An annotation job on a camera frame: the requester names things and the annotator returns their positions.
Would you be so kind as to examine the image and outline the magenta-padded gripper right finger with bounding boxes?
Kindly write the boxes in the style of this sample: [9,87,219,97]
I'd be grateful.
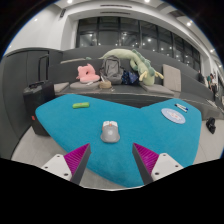
[132,142,184,185]

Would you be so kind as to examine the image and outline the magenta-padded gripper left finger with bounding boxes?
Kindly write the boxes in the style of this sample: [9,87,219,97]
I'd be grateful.
[41,143,92,185]

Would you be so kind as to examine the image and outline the grey and white computer mouse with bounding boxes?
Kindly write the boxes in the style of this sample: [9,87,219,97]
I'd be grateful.
[100,120,121,144]

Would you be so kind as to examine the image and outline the round printed mouse pad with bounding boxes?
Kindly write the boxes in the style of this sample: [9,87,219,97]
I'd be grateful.
[161,107,187,125]

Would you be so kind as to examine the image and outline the green eraser block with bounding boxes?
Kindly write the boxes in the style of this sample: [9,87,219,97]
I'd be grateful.
[72,101,91,110]

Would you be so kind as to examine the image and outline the blue-capped white marker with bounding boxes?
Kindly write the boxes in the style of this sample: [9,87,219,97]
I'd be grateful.
[176,103,189,111]

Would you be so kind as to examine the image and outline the flat grey seat cushion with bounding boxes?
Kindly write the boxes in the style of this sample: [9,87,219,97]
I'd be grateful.
[139,82,175,97]

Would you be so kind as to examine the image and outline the black suitcase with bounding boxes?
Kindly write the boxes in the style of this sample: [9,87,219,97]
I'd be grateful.
[22,54,57,137]

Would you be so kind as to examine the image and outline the black bag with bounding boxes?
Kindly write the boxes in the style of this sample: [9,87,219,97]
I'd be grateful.
[205,117,217,135]

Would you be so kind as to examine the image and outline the round grey seat cushion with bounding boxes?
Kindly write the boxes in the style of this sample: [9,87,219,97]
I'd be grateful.
[69,80,101,91]

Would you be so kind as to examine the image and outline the square grey seat cushion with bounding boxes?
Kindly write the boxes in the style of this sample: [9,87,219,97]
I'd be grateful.
[53,81,70,94]

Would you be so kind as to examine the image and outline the navy patterned bag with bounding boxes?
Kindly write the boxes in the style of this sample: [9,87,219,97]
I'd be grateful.
[121,69,140,86]

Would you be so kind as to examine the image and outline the pink plush toy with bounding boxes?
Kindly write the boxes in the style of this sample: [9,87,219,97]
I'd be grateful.
[75,63,101,84]

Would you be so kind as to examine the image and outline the upright beige cushion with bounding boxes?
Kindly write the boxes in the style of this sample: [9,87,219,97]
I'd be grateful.
[162,63,183,93]

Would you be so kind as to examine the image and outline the green dragon plush toy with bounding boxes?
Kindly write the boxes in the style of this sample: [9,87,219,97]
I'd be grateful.
[98,48,165,86]

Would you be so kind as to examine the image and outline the grey backpack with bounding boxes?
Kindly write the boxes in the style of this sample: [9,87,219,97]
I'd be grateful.
[99,55,125,85]

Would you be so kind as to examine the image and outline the person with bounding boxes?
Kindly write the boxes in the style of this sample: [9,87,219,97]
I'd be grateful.
[206,73,218,101]

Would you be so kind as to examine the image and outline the ceiling lights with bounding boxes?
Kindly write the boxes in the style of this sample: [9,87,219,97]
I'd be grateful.
[31,0,216,54]

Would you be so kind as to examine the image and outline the dark glass window wall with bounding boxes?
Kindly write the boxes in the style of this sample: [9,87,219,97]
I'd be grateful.
[75,16,202,73]

